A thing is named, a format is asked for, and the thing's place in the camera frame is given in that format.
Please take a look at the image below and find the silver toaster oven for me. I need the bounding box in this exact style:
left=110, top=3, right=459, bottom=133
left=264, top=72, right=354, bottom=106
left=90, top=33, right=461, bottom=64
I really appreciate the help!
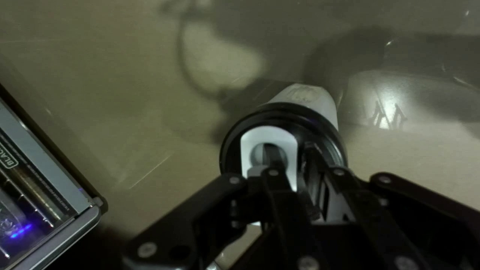
left=0, top=81, right=110, bottom=270

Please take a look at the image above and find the short clear shaker bottle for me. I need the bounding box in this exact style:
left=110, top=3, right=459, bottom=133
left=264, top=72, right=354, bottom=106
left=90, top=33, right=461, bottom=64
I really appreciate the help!
left=258, top=81, right=342, bottom=127

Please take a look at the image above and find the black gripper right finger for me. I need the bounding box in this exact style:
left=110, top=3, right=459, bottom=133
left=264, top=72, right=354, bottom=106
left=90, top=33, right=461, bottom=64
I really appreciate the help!
left=299, top=142, right=480, bottom=270

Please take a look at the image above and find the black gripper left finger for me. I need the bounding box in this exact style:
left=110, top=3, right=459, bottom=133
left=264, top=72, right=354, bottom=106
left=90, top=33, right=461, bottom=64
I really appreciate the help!
left=122, top=142, right=321, bottom=270

